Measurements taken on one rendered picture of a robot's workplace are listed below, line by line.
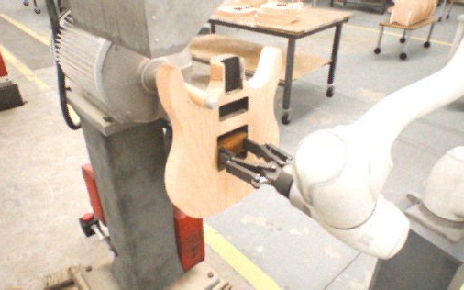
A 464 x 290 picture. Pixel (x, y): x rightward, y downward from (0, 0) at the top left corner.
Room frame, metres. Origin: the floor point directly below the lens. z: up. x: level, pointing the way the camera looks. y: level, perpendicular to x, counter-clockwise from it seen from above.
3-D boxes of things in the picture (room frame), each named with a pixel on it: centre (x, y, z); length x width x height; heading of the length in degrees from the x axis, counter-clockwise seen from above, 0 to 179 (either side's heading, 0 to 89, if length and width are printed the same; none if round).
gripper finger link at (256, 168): (0.62, -0.05, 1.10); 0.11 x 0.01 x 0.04; 63
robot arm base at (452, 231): (0.90, -0.72, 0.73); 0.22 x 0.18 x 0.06; 34
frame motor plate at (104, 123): (0.99, 0.36, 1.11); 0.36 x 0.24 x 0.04; 42
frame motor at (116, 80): (0.94, 0.31, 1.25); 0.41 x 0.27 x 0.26; 42
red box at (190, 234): (1.09, 0.24, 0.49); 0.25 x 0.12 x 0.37; 42
